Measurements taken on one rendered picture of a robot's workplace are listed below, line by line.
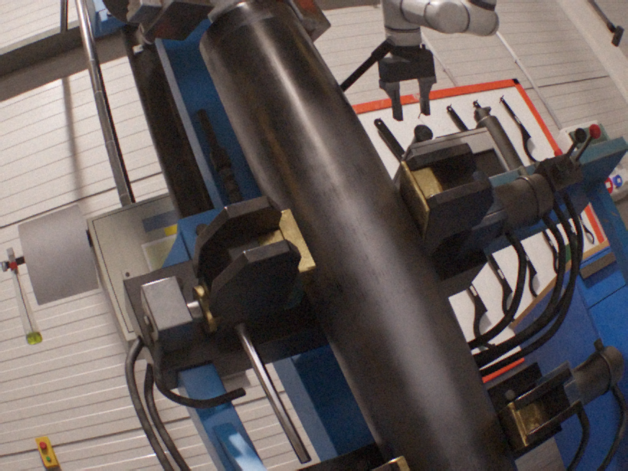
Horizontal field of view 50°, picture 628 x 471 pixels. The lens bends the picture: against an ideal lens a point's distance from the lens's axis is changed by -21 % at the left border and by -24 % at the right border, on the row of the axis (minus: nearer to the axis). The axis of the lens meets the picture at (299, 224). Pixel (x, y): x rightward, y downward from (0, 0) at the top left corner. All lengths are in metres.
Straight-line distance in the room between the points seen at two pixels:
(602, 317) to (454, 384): 1.43
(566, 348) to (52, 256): 1.80
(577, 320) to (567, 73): 2.72
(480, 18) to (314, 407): 0.93
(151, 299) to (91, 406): 1.99
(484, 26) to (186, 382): 0.99
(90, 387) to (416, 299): 2.25
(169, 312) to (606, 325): 1.68
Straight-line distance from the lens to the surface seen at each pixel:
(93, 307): 3.48
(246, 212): 1.24
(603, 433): 2.75
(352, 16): 4.61
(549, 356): 2.90
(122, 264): 2.25
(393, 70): 1.76
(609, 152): 2.11
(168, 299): 1.37
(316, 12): 1.84
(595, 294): 2.65
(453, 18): 1.64
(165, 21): 1.54
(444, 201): 1.33
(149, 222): 2.31
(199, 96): 2.03
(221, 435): 1.43
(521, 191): 1.68
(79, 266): 2.27
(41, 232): 2.29
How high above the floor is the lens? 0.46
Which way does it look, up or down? 23 degrees up
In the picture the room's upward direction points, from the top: 25 degrees counter-clockwise
